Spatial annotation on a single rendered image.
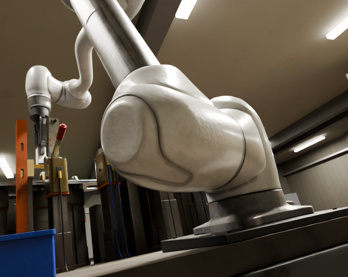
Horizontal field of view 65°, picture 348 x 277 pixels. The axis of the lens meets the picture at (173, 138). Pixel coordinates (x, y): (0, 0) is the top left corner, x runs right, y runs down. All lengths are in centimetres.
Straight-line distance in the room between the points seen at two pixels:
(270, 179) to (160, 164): 27
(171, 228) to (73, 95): 73
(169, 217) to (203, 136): 64
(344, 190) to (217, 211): 1047
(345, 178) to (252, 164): 1038
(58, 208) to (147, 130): 66
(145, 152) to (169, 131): 4
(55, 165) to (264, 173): 68
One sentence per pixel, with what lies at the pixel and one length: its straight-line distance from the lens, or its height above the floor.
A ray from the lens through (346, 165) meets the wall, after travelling 1080.
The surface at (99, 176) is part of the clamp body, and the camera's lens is 105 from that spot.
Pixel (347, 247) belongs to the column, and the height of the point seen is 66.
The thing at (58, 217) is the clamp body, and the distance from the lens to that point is 96.
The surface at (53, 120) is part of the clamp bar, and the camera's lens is 107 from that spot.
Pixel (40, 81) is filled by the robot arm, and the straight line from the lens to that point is 131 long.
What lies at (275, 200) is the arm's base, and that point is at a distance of 56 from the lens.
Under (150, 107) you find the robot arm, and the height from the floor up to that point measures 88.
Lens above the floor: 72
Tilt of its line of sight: 20 degrees up
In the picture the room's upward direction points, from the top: 12 degrees counter-clockwise
